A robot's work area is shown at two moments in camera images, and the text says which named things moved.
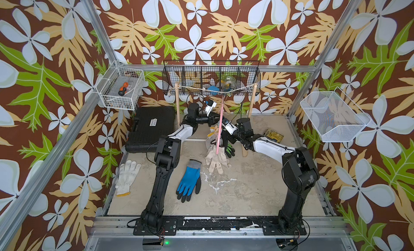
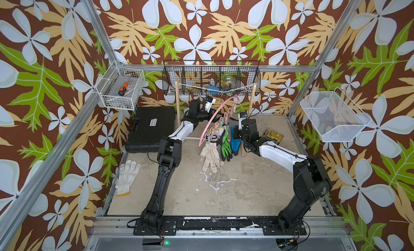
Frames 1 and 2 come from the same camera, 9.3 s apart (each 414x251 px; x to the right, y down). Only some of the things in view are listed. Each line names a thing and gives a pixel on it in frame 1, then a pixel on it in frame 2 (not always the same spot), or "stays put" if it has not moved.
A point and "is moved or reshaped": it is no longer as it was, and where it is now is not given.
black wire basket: x=211 y=78 stays put
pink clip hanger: x=220 y=125 to x=223 y=119
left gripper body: x=209 y=120 stays put
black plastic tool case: x=150 y=123 stays put
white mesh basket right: x=336 y=118 stays put
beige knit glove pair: x=218 y=160 is moved or reshaped
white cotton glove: x=209 y=146 is moved or reshaped
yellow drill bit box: x=273 y=135 stays put
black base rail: x=268 y=227 stays put
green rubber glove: x=229 y=150 is moved or reshaped
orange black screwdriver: x=123 y=89 stays put
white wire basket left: x=120 y=86 stays put
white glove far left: x=124 y=176 stays put
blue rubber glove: x=191 y=179 to x=235 y=143
